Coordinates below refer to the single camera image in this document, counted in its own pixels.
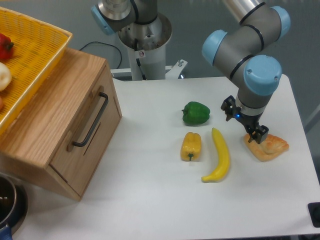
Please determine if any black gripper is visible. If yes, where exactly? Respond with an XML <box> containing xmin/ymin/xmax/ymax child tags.
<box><xmin>220</xmin><ymin>95</ymin><xmax>269</xmax><ymax>144</ymax></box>

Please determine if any black drawer handle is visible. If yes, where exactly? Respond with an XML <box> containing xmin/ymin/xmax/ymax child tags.
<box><xmin>72</xmin><ymin>92</ymin><xmax>109</xmax><ymax>148</ymax></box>

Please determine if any wooden top drawer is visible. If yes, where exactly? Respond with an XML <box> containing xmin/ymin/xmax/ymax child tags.
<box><xmin>49</xmin><ymin>66</ymin><xmax>122</xmax><ymax>199</ymax></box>

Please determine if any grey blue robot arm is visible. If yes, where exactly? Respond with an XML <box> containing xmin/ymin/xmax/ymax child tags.
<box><xmin>91</xmin><ymin>0</ymin><xmax>291</xmax><ymax>144</ymax></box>

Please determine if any wooden drawer cabinet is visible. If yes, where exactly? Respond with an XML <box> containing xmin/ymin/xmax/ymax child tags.
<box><xmin>0</xmin><ymin>48</ymin><xmax>111</xmax><ymax>201</ymax></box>

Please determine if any golden pastry bread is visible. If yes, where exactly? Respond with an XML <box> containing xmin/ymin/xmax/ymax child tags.
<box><xmin>243</xmin><ymin>133</ymin><xmax>290</xmax><ymax>162</ymax></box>

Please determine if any yellow banana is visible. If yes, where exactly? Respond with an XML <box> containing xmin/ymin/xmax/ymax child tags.
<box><xmin>201</xmin><ymin>128</ymin><xmax>231</xmax><ymax>183</ymax></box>

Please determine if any green bell pepper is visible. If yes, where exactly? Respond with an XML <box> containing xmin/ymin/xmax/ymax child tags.
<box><xmin>181</xmin><ymin>101</ymin><xmax>211</xmax><ymax>126</ymax></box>

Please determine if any yellow bell pepper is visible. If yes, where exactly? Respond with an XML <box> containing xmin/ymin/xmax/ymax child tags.
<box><xmin>180</xmin><ymin>132</ymin><xmax>202</xmax><ymax>162</ymax></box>

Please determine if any black corner device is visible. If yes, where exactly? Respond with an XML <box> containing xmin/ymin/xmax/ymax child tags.
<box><xmin>307</xmin><ymin>202</ymin><xmax>320</xmax><ymax>228</ymax></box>

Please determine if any yellow plastic basket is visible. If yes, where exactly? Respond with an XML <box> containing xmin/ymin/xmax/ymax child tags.
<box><xmin>0</xmin><ymin>7</ymin><xmax>73</xmax><ymax>133</ymax></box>

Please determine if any white round vegetable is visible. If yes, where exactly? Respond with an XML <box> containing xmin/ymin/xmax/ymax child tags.
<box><xmin>0</xmin><ymin>63</ymin><xmax>12</xmax><ymax>91</ymax></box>

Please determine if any dark metal pot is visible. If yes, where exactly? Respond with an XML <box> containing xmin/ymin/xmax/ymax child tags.
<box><xmin>0</xmin><ymin>174</ymin><xmax>29</xmax><ymax>240</ymax></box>

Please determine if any red bell pepper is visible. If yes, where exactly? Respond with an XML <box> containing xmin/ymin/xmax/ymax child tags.
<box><xmin>0</xmin><ymin>33</ymin><xmax>14</xmax><ymax>60</ymax></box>

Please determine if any black cable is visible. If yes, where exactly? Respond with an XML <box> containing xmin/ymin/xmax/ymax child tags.
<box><xmin>78</xmin><ymin>41</ymin><xmax>123</xmax><ymax>70</ymax></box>

